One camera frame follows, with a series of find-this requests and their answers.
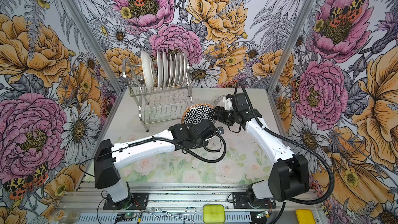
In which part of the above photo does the plain white plate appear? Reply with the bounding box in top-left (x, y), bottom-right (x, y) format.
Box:
top-left (181, 103), bottom-right (216, 124)

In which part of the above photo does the chrome wire dish rack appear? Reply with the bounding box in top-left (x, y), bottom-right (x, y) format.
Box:
top-left (122, 58), bottom-right (193, 132)

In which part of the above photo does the yellow rimmed white plate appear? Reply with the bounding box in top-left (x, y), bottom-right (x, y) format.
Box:
top-left (141, 50), bottom-right (155, 91)

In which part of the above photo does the red floral pattern plate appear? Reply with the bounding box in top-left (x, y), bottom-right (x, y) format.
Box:
top-left (157, 50), bottom-right (164, 90)

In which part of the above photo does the black striped rim plate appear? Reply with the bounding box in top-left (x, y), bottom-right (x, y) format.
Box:
top-left (213, 95), bottom-right (232, 110)

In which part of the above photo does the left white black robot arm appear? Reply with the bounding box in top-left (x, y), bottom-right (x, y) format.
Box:
top-left (93, 119), bottom-right (227, 204)

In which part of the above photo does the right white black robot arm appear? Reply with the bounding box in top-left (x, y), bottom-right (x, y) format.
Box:
top-left (212, 93), bottom-right (309, 207)

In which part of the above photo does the red dotted rim plate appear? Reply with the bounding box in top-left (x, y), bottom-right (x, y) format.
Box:
top-left (162, 50), bottom-right (170, 88)

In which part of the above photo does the white plate row middle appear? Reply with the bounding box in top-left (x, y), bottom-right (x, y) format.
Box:
top-left (170, 52), bottom-right (179, 87)

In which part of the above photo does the green square lid box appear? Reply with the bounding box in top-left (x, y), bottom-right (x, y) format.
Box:
top-left (203, 204), bottom-right (226, 224)

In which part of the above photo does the small green circuit board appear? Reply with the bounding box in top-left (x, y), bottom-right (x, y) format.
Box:
top-left (115, 213), bottom-right (137, 222)

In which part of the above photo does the yellow box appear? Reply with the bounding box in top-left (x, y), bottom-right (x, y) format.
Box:
top-left (295, 209), bottom-right (317, 224)

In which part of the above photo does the bent metal wire hook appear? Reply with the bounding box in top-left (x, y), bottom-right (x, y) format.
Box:
top-left (145, 207), bottom-right (197, 224)

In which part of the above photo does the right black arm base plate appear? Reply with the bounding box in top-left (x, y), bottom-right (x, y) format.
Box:
top-left (232, 191), bottom-right (276, 209)

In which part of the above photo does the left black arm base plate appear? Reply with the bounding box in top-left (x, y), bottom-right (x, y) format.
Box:
top-left (103, 193), bottom-right (149, 211)

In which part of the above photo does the right black corrugated cable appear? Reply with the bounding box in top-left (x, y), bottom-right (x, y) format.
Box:
top-left (234, 82), bottom-right (335, 224)

